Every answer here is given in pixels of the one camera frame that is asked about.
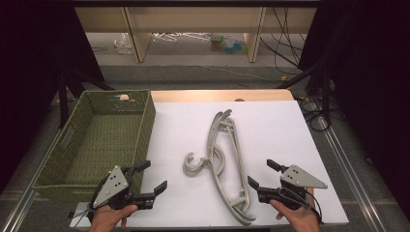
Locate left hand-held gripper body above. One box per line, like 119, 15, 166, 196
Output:
86, 164, 156, 212

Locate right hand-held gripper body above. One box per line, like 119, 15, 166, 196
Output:
257, 163, 329, 212

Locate grey plastic clothes hanger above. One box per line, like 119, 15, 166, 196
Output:
182, 109, 254, 224
182, 110, 257, 226
183, 108, 257, 226

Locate green woven basket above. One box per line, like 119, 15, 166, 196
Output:
32, 89, 157, 203

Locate person's left hand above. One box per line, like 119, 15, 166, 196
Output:
89, 203, 139, 232

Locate person's right hand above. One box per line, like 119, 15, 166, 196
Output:
270, 188, 322, 232

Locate white table sheet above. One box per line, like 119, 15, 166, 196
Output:
69, 100, 350, 228

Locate black metal stand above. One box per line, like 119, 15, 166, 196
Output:
277, 61, 333, 121
57, 69, 115, 130

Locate light wooden table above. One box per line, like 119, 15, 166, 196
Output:
150, 89, 295, 103

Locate black curtain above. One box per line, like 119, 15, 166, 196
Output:
298, 0, 410, 220
0, 0, 105, 194

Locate clear plastic bag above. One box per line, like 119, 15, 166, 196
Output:
113, 32, 133, 55

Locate colourful plastic toys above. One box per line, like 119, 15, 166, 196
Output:
210, 33, 248, 55

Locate right hand-held gripper cable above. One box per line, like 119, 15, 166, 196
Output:
308, 192, 325, 225

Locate hand-held gripper cable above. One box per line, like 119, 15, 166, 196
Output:
67, 206, 95, 224
308, 192, 325, 225

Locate left hand-held gripper cable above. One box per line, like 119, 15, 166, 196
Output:
67, 206, 95, 224

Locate coiled black floor cables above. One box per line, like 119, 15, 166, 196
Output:
296, 95, 333, 132

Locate hanging black cables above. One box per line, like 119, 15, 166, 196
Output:
259, 8, 308, 67

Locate white wire hangers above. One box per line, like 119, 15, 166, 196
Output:
152, 31, 212, 44

